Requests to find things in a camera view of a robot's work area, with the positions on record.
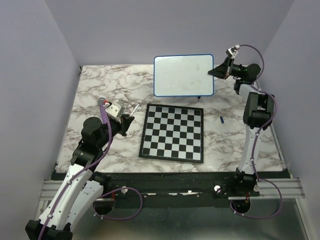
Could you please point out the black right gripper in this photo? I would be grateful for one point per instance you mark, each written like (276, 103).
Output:
(222, 71)

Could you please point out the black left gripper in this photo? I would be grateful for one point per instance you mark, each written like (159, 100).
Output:
(125, 123)

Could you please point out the white blue whiteboard marker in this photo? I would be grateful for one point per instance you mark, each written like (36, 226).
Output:
(134, 110)

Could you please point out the blue framed whiteboard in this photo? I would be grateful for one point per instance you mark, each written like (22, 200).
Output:
(183, 75)

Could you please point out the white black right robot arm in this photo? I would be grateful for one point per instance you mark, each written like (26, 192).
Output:
(257, 117)

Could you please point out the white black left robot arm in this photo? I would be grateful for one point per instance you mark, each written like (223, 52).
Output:
(82, 185)

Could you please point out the purple glitter microphone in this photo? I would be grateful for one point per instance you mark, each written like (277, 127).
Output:
(101, 102)

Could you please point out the black white chessboard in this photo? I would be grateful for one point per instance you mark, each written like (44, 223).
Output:
(173, 133)

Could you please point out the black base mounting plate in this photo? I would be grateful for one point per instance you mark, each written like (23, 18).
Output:
(169, 190)

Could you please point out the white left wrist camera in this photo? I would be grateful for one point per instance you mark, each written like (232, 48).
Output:
(114, 110)

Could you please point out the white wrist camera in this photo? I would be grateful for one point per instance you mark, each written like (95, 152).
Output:
(233, 51)
(114, 110)

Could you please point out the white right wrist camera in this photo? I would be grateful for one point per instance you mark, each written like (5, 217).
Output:
(233, 51)

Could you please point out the aluminium frame rail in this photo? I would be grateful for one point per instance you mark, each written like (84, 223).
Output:
(269, 186)

